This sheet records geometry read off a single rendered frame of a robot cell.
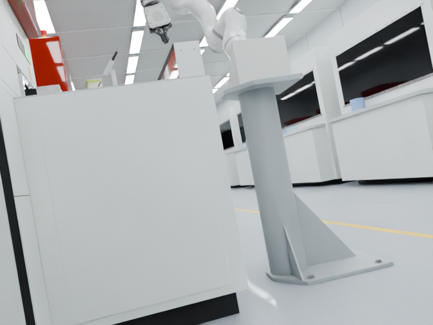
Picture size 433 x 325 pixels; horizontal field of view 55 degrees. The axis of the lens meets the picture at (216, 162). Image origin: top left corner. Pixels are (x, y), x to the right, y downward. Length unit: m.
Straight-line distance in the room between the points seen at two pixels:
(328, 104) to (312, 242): 4.53
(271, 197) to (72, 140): 0.83
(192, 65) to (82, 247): 0.71
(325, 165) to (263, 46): 4.54
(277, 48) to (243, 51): 0.15
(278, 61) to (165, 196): 0.79
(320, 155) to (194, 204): 4.91
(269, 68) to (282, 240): 0.72
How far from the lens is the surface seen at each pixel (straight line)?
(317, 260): 1.92
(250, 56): 1.78
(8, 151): 1.20
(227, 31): 2.05
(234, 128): 10.32
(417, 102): 4.42
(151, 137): 1.38
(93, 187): 1.36
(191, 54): 1.53
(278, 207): 1.76
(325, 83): 6.33
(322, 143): 6.24
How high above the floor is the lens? 0.49
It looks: 1 degrees up
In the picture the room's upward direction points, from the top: 10 degrees counter-clockwise
